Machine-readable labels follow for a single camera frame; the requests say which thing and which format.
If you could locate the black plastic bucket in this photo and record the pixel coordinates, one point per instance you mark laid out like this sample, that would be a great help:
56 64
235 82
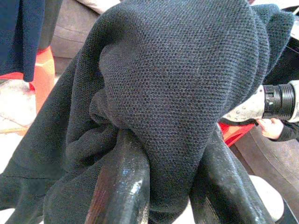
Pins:
275 168

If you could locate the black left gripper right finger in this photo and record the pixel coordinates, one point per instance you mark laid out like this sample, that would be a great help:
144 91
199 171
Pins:
222 191

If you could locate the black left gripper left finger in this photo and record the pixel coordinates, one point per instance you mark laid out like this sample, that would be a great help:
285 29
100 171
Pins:
123 186

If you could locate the person's hand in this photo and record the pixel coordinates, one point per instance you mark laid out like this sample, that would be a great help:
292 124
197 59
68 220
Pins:
271 128

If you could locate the navy blue garment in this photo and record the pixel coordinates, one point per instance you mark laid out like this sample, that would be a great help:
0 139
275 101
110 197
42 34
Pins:
21 35

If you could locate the dark brown fabric sofa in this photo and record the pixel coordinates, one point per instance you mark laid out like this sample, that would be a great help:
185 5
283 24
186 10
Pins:
70 30

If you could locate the black knit garment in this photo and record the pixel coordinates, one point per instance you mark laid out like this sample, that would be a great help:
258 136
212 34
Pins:
175 70

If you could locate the red plastic stool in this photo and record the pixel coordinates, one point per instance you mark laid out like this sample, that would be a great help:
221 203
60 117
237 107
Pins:
44 77

